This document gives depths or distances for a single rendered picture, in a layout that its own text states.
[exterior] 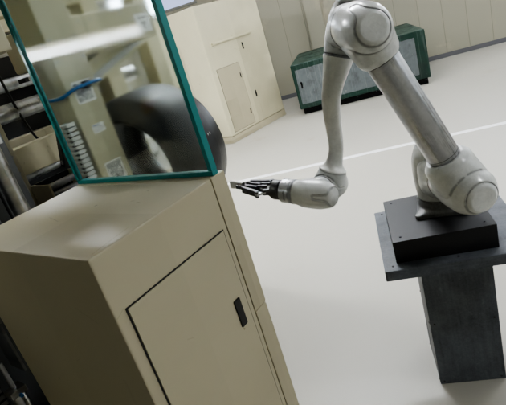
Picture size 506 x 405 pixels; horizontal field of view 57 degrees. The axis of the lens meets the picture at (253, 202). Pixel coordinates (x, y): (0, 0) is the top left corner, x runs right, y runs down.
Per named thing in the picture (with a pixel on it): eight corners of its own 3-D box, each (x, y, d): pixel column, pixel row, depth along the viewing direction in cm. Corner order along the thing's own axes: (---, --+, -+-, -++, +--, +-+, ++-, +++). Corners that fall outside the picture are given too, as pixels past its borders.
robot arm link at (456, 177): (479, 180, 162) (519, 202, 142) (440, 208, 164) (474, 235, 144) (360, -12, 136) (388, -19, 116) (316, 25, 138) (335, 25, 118)
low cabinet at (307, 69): (414, 67, 869) (406, 22, 842) (432, 83, 702) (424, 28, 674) (308, 94, 920) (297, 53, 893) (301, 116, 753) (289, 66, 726)
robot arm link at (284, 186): (287, 186, 163) (273, 184, 167) (291, 208, 167) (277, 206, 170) (300, 175, 170) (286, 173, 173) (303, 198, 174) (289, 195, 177)
